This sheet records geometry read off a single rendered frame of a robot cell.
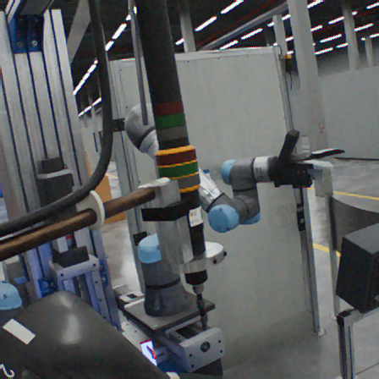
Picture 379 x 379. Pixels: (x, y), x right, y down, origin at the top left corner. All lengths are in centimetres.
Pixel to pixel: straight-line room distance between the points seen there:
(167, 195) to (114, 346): 20
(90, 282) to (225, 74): 161
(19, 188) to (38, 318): 84
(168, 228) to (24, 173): 92
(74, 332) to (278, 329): 253
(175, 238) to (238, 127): 214
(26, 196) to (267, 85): 179
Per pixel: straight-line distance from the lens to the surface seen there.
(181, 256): 44
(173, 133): 44
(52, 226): 32
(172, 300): 133
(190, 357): 127
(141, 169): 231
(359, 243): 113
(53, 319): 52
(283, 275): 286
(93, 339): 51
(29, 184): 132
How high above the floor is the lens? 161
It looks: 9 degrees down
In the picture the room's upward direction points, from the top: 9 degrees counter-clockwise
